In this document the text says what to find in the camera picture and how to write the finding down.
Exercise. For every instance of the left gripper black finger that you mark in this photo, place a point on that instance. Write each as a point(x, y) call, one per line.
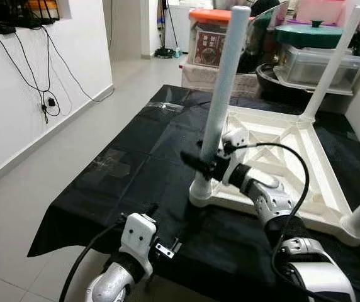
point(150, 208)
point(176, 245)

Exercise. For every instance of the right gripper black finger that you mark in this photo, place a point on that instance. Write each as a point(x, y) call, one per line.
point(200, 145)
point(196, 162)

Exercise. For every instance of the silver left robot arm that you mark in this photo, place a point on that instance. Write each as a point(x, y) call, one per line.
point(111, 283)

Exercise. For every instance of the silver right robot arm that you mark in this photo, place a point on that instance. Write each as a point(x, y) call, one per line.
point(274, 201)

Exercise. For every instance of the white plastic children table top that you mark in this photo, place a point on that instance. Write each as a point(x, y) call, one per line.
point(318, 170)

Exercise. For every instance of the black tablecloth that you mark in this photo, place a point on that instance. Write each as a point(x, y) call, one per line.
point(136, 189)

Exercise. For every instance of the clear plastic wrap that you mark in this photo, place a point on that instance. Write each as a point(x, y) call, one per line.
point(172, 106)

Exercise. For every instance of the clear tape patch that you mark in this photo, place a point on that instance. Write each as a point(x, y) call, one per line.
point(114, 167)

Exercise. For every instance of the patterned beige bench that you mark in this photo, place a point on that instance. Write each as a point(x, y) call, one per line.
point(199, 78)

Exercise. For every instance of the black round basin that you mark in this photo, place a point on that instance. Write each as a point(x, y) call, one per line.
point(271, 85)

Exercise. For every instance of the floor mop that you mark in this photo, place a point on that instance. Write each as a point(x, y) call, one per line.
point(165, 53)

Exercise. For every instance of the storage box with orange lid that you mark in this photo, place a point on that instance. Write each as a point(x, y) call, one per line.
point(208, 41)

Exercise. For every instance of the black plastic bag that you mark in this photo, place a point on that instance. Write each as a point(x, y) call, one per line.
point(262, 44)

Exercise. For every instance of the white appliance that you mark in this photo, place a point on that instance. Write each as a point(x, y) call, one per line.
point(179, 28)

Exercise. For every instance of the clear plastic storage box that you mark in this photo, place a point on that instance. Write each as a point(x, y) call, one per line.
point(306, 66)

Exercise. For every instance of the black power adapter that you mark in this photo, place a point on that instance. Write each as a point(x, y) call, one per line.
point(51, 101)

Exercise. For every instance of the dark green round lid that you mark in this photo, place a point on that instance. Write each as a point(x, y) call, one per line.
point(309, 34)

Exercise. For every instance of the pink storage box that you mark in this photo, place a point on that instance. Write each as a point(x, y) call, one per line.
point(321, 11)

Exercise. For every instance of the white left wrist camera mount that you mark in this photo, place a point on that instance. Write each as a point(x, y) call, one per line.
point(139, 234)

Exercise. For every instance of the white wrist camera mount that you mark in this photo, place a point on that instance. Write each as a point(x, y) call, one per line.
point(235, 141)
point(139, 234)

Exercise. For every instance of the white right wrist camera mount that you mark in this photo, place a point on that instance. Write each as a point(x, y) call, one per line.
point(235, 141)

